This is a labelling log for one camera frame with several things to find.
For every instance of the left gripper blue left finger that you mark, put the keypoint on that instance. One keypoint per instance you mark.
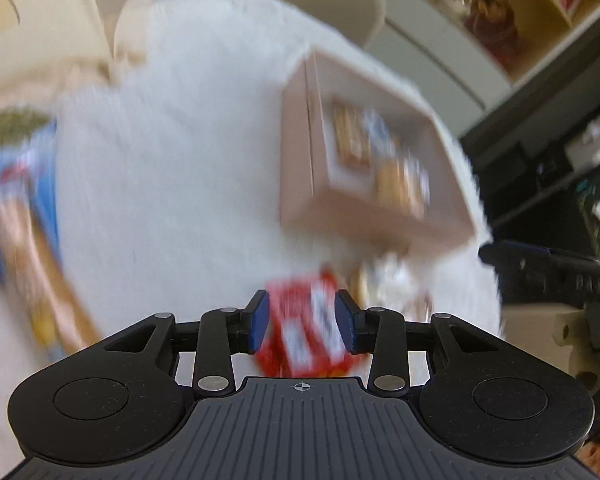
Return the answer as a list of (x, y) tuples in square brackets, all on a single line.
[(222, 333)]

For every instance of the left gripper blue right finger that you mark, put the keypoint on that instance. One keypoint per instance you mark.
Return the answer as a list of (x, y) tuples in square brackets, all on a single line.
[(381, 333)]

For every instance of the red wafer snack pack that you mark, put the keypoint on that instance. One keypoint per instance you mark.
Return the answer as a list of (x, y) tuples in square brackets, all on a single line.
[(303, 338)]

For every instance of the small orange candy packet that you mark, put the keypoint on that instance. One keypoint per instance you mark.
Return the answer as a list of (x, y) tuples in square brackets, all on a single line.
[(401, 183)]

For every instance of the square biscuit clear pack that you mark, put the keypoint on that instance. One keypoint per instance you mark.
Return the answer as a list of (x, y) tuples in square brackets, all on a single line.
[(32, 273)]

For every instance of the round cracker clear pack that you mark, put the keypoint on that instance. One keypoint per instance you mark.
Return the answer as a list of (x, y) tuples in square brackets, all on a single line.
[(352, 138)]

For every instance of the rice cracker red-trim pack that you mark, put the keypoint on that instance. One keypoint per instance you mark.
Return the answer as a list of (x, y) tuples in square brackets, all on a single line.
[(390, 282)]

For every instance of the blue seaweed snack bag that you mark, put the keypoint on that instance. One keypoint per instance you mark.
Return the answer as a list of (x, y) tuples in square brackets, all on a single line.
[(28, 162)]

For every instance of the white knitted tablecloth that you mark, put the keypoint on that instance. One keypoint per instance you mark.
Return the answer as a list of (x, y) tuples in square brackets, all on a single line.
[(168, 180)]

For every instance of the pink open gift box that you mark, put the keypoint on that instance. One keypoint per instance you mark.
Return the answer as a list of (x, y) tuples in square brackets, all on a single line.
[(319, 194)]

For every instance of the brown plush toy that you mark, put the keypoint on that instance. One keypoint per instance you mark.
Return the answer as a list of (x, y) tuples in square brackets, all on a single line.
[(492, 23)]

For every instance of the white sideboard cabinet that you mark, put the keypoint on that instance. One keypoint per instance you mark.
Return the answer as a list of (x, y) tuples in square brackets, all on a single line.
[(460, 99)]

